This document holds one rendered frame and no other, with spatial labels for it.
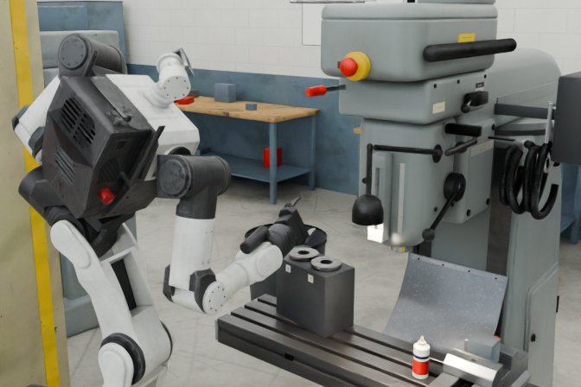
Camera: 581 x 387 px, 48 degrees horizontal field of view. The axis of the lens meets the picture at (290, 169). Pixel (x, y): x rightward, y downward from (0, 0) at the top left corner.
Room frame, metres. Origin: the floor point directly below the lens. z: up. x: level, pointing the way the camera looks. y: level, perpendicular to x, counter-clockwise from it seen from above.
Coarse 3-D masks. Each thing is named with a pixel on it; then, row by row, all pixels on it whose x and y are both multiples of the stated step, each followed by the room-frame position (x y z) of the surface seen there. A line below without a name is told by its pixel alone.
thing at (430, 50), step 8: (488, 40) 1.57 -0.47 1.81; (496, 40) 1.59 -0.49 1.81; (504, 40) 1.63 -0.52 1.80; (512, 40) 1.66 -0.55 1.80; (432, 48) 1.33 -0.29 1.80; (440, 48) 1.34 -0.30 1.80; (448, 48) 1.36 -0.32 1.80; (456, 48) 1.39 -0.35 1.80; (464, 48) 1.43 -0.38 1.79; (472, 48) 1.46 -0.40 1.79; (480, 48) 1.49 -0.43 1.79; (488, 48) 1.53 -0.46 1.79; (496, 48) 1.57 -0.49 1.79; (504, 48) 1.61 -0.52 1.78; (512, 48) 1.65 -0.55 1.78; (424, 56) 1.34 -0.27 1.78; (432, 56) 1.33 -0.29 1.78; (440, 56) 1.33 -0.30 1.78; (448, 56) 1.37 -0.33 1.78; (456, 56) 1.40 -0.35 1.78; (464, 56) 1.44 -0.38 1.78; (472, 56) 1.49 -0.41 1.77
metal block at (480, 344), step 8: (472, 336) 1.44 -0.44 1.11; (480, 336) 1.44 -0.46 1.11; (488, 336) 1.44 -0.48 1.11; (472, 344) 1.42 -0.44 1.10; (480, 344) 1.41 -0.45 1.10; (488, 344) 1.40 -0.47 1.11; (496, 344) 1.41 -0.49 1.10; (472, 352) 1.42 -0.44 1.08; (480, 352) 1.41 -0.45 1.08; (488, 352) 1.39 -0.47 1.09; (496, 352) 1.41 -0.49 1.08; (496, 360) 1.42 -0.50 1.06
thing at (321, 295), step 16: (288, 256) 1.86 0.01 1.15; (304, 256) 1.83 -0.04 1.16; (320, 256) 1.86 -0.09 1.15; (288, 272) 1.82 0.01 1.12; (304, 272) 1.76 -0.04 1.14; (320, 272) 1.73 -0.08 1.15; (336, 272) 1.73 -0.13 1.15; (352, 272) 1.76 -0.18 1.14; (288, 288) 1.82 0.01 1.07; (304, 288) 1.76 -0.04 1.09; (320, 288) 1.71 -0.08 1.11; (336, 288) 1.72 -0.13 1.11; (352, 288) 1.77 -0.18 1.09; (288, 304) 1.82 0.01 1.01; (304, 304) 1.76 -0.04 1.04; (320, 304) 1.71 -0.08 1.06; (336, 304) 1.73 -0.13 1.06; (352, 304) 1.77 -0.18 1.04; (304, 320) 1.76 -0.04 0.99; (320, 320) 1.71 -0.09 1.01; (336, 320) 1.73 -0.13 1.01; (352, 320) 1.77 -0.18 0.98
